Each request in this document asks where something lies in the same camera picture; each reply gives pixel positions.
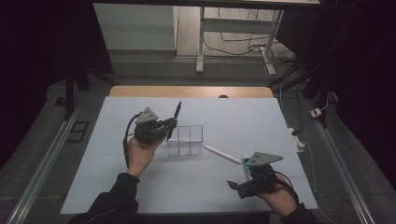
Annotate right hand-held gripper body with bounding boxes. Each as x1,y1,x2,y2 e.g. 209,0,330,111
237,151,284,199

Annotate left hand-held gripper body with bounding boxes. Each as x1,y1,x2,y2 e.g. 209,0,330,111
134,106,165,145

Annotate blue pen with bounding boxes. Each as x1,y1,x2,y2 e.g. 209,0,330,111
166,100,183,141

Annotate clear plastic organiser box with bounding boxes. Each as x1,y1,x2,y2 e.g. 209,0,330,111
164,124,205,157

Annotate person's right hand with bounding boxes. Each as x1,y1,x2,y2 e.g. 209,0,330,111
256,172,298,217

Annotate person's left hand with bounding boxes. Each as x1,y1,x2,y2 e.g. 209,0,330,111
127,136,165,179

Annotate wooden table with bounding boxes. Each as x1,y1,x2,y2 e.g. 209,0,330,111
108,85,275,99

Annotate white board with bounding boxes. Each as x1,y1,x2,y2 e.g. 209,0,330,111
60,96,318,216

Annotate white power strip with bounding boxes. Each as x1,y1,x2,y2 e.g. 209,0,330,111
287,126,306,153

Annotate black stand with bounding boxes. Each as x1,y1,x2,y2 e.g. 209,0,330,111
63,62,120,121
267,60,332,129

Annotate white cabinet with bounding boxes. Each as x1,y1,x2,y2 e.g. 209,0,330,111
92,3,179,51

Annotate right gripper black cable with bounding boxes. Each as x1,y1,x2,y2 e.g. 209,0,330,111
275,170,301,206

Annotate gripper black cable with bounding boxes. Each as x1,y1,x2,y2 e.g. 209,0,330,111
122,113,142,169
275,170,301,206

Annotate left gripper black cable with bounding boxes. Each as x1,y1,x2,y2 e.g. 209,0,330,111
122,113,142,169

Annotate metal floor rail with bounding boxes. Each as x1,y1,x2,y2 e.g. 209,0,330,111
6,92,86,224
314,119,376,224

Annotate tangle of floor cables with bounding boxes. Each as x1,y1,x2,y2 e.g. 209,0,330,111
203,7,297,79

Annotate white desk frame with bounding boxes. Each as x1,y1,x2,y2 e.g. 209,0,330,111
195,6,285,77

